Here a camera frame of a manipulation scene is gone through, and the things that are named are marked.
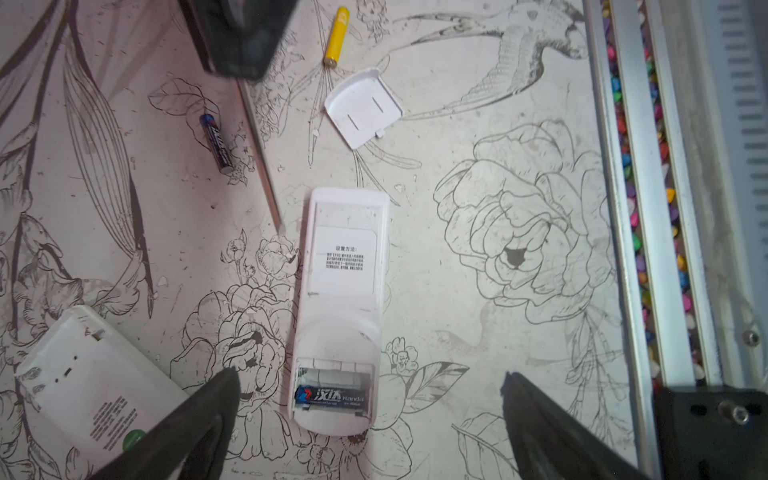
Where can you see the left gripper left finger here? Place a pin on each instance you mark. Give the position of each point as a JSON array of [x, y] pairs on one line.
[[190, 443]]

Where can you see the white remote with display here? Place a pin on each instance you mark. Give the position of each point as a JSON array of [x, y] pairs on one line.
[[337, 340]]

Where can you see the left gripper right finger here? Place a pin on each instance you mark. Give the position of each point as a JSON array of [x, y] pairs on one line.
[[548, 443]]

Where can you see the yellow battery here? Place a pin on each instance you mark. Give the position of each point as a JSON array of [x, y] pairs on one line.
[[336, 38]]

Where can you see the blue battery in remote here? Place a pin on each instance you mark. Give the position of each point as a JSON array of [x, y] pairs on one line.
[[348, 399]]

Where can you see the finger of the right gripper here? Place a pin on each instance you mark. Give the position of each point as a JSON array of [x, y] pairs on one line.
[[237, 39]]

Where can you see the white vented cable duct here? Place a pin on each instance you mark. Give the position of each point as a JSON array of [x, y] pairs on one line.
[[733, 49]]

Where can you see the white remote with green sticker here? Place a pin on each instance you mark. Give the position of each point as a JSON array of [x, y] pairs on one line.
[[95, 386]]

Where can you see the blue black battery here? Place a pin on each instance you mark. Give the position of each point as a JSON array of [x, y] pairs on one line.
[[216, 144]]

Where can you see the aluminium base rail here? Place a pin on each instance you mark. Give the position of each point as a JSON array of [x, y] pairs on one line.
[[695, 343]]

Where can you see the clear handled screwdriver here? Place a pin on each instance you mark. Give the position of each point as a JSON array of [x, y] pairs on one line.
[[267, 184]]

